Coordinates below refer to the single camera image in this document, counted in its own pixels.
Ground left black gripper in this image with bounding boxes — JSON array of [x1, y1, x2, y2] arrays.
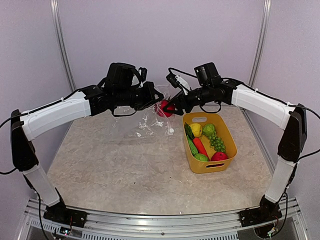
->
[[115, 81, 165, 111]]

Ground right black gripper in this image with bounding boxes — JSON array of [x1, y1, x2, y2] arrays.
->
[[163, 84, 213, 115]]

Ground red toy tomato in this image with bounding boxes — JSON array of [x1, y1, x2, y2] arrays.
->
[[154, 99, 173, 118]]

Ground clear zip top bag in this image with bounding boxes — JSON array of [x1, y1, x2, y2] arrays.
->
[[107, 100, 175, 140]]

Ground yellow toy lemon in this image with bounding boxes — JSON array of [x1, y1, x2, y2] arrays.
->
[[189, 123, 203, 138]]

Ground green toy pear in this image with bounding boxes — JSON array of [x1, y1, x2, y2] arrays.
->
[[202, 123, 216, 137]]

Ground orange toy carrot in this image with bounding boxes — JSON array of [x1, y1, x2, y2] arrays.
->
[[184, 122, 209, 157]]

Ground green toy apple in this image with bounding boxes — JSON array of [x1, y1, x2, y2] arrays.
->
[[193, 153, 209, 162]]

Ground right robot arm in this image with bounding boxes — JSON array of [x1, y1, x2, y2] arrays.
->
[[164, 62, 307, 222]]

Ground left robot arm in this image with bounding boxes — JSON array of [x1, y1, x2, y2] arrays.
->
[[10, 62, 164, 223]]

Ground green toy cucumber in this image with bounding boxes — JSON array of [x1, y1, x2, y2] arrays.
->
[[187, 137, 199, 156]]

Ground yellow plastic basket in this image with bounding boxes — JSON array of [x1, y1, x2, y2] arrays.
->
[[182, 112, 237, 174]]

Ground green toy grapes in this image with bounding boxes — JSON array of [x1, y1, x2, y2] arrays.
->
[[208, 135, 226, 153]]

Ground red toy apple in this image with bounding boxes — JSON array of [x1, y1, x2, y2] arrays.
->
[[210, 151, 228, 162]]

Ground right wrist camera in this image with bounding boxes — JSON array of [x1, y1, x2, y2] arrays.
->
[[166, 73, 191, 95]]

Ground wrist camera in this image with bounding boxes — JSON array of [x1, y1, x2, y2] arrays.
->
[[166, 73, 191, 95], [132, 67, 148, 88]]

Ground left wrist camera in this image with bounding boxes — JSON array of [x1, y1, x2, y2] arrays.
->
[[132, 67, 148, 88]]

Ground right aluminium frame post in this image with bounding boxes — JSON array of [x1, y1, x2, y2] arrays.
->
[[248, 0, 272, 87]]

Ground aluminium frame post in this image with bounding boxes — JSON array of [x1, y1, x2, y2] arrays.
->
[[49, 0, 77, 92], [248, 0, 272, 87]]

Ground aluminium front rail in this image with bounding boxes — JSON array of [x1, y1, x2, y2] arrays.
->
[[14, 198, 311, 240]]

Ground left aluminium frame post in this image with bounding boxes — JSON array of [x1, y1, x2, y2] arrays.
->
[[49, 0, 77, 92]]

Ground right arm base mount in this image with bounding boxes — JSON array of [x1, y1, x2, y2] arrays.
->
[[238, 207, 283, 227]]

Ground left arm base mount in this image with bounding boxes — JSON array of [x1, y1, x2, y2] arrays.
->
[[43, 208, 88, 228]]

